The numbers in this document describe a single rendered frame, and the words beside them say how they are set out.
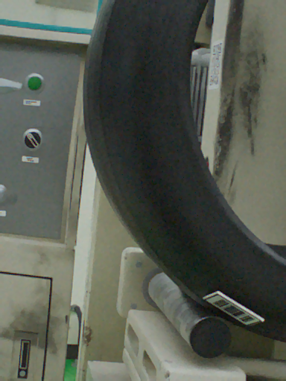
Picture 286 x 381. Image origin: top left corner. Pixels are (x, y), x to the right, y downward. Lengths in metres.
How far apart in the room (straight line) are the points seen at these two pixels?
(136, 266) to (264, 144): 0.25
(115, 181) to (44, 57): 0.75
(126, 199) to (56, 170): 0.74
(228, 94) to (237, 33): 0.09
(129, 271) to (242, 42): 0.36
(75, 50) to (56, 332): 0.50
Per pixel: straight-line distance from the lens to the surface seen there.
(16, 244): 1.70
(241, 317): 1.02
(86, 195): 4.62
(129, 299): 1.36
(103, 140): 1.01
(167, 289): 1.24
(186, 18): 0.97
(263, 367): 1.36
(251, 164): 1.39
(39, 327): 1.72
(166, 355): 1.09
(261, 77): 1.40
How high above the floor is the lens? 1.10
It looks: 3 degrees down
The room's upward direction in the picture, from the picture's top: 6 degrees clockwise
